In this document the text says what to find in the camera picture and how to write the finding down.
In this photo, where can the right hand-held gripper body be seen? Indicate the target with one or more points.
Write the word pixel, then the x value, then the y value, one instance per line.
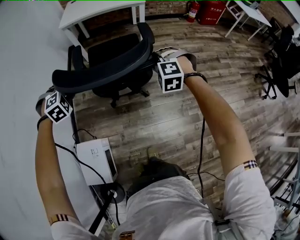
pixel 171 79

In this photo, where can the person's left forearm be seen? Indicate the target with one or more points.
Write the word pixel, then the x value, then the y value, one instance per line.
pixel 49 175

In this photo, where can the white computer case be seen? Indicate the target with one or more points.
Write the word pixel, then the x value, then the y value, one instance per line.
pixel 93 161

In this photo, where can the black office chair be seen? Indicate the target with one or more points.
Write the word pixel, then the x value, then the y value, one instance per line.
pixel 98 75

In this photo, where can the person's right shoe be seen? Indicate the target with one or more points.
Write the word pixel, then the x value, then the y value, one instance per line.
pixel 152 153

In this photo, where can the metal rack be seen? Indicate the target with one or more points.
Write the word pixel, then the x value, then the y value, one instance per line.
pixel 288 182

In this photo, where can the white desk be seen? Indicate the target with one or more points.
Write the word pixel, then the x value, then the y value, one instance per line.
pixel 98 10

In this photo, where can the red fire equipment cabinet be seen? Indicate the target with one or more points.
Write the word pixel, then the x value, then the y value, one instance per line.
pixel 212 12

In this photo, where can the black coat rack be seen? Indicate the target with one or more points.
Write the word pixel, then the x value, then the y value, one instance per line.
pixel 116 193

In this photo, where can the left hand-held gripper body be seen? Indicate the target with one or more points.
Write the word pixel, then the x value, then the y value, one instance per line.
pixel 57 110

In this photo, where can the person's dark trousers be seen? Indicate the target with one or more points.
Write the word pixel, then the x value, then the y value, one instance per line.
pixel 161 173

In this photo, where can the person's white shirt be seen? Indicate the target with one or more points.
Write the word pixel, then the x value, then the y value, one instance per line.
pixel 178 211

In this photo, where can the person's right forearm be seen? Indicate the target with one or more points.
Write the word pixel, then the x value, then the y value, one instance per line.
pixel 222 126

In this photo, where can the black swivel chair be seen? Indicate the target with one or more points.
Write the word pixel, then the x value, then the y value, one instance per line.
pixel 284 39
pixel 281 77

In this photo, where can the person's right hand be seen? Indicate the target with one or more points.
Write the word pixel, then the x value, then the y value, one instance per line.
pixel 187 66

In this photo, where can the white table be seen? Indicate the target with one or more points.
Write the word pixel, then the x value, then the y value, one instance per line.
pixel 255 14

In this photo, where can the red fire extinguisher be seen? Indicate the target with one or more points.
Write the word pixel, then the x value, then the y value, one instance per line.
pixel 192 11

